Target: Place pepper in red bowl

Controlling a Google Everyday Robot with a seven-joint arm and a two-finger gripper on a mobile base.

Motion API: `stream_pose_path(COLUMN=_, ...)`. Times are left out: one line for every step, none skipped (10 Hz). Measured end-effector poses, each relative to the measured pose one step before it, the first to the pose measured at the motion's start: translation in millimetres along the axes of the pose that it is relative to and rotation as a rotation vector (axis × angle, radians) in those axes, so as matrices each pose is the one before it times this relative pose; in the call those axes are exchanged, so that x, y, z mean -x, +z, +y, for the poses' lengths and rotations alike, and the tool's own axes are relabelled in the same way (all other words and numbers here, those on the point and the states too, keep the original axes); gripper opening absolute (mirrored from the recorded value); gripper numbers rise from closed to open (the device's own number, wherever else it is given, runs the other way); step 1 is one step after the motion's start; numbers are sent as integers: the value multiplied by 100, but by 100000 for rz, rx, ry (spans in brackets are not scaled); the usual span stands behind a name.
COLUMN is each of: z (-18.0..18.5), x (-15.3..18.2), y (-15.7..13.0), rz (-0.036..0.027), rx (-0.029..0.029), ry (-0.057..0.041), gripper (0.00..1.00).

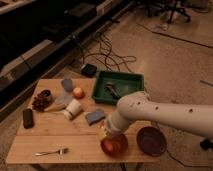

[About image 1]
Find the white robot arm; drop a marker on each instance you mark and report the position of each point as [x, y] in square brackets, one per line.
[195, 119]

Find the grey blue bowl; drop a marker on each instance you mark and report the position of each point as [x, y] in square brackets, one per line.
[63, 99]

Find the red bowl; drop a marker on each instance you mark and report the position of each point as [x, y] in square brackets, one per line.
[115, 146]

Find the dark object in tray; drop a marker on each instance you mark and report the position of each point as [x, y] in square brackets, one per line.
[111, 88]

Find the green plastic tray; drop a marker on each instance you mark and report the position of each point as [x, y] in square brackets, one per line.
[124, 83]

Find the black power adapter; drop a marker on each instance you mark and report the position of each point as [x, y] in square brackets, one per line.
[88, 70]

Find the orange apple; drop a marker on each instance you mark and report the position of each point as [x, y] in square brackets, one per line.
[78, 93]

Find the white cup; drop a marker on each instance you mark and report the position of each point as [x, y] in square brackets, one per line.
[73, 109]

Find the dark metal can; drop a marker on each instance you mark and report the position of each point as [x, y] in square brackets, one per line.
[46, 94]

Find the dark grape bunch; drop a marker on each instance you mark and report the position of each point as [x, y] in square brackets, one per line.
[39, 104]

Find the dark red plate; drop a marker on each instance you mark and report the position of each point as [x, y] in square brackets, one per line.
[151, 141]

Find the silver fork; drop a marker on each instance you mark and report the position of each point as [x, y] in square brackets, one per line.
[59, 151]

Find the black rectangular block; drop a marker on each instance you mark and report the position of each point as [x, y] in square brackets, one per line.
[28, 120]

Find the office chair base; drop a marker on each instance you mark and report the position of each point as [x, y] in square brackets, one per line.
[155, 7]

